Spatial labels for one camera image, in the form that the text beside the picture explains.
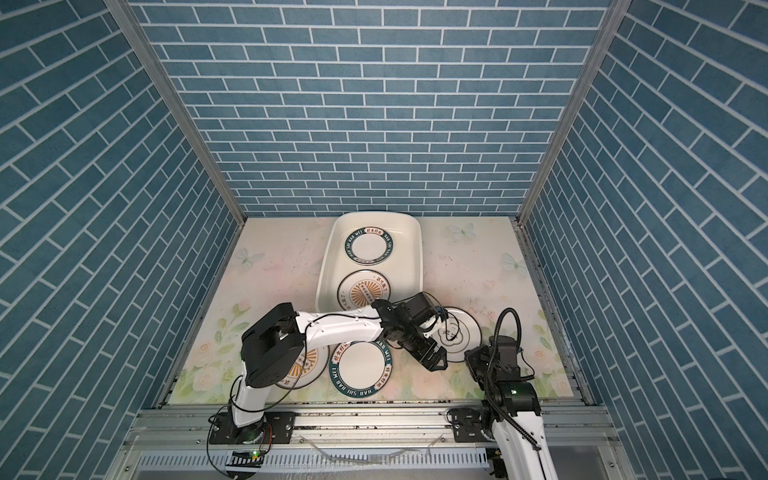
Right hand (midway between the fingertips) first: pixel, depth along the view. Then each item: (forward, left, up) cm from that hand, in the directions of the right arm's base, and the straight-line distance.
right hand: (462, 349), depth 84 cm
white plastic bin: (+27, +19, -2) cm, 33 cm away
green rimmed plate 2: (+37, +33, -1) cm, 49 cm away
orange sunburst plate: (+19, +33, -1) cm, 38 cm away
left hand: (-5, +8, +2) cm, 9 cm away
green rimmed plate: (-7, +29, -2) cm, 29 cm away
